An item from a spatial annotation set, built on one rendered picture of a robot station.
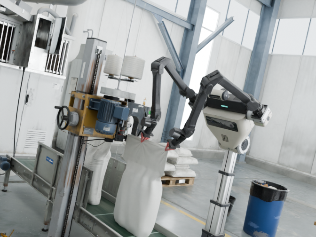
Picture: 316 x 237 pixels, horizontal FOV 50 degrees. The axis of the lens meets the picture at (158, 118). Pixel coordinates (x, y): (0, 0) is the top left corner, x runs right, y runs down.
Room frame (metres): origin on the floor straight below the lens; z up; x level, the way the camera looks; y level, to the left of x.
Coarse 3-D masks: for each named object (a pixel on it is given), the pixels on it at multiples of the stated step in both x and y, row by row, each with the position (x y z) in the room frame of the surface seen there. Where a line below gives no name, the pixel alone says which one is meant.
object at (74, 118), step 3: (72, 111) 2.53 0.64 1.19; (72, 114) 2.49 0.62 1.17; (75, 114) 2.50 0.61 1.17; (78, 114) 2.53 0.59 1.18; (72, 117) 2.49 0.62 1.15; (75, 117) 2.49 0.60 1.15; (78, 117) 2.51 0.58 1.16; (66, 120) 2.55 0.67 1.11; (72, 120) 2.48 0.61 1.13; (75, 120) 2.49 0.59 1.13; (78, 120) 2.51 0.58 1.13; (69, 123) 2.51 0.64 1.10; (72, 123) 2.49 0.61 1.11; (75, 123) 2.50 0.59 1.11
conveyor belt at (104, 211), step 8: (24, 160) 3.96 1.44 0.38; (32, 160) 4.04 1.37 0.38; (32, 168) 3.69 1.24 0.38; (104, 200) 3.13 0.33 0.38; (88, 208) 2.83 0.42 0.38; (96, 208) 2.87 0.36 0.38; (104, 208) 2.92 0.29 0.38; (112, 208) 2.96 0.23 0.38; (96, 216) 2.69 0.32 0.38; (104, 216) 2.73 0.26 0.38; (112, 216) 2.77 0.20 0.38; (112, 224) 2.60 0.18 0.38; (120, 232) 2.48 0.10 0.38; (128, 232) 2.51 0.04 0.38; (152, 232) 2.61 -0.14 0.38
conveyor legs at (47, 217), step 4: (8, 172) 3.86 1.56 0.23; (8, 176) 3.87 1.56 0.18; (4, 180) 3.87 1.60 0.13; (8, 180) 3.87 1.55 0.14; (4, 184) 3.85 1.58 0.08; (4, 188) 3.87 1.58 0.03; (52, 204) 3.08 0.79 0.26; (48, 208) 3.06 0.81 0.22; (48, 212) 3.06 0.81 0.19; (44, 216) 3.09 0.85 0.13; (48, 216) 3.07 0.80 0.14; (44, 220) 3.08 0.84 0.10; (48, 220) 3.07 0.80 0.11; (44, 224) 3.07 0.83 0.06; (48, 224) 3.08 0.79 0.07; (44, 228) 3.08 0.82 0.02
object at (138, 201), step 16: (128, 144) 2.76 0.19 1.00; (144, 144) 2.63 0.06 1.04; (128, 160) 2.72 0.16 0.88; (144, 160) 2.60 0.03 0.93; (160, 160) 2.46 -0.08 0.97; (128, 176) 2.62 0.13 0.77; (144, 176) 2.50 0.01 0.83; (160, 176) 2.45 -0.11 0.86; (128, 192) 2.57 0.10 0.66; (144, 192) 2.46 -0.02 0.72; (160, 192) 2.49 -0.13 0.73; (128, 208) 2.53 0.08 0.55; (144, 208) 2.44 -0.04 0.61; (128, 224) 2.52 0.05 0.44; (144, 224) 2.44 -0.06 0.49
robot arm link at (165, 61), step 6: (156, 60) 2.50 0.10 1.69; (162, 60) 2.47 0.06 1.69; (168, 60) 2.49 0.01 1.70; (156, 66) 2.45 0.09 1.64; (168, 66) 2.52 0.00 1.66; (168, 72) 2.57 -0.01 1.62; (174, 72) 2.58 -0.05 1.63; (174, 78) 2.59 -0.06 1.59; (180, 78) 2.63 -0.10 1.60; (180, 84) 2.64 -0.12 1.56; (180, 90) 2.74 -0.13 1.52; (186, 90) 2.66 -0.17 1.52; (192, 90) 2.70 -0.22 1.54; (192, 96) 2.71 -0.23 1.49
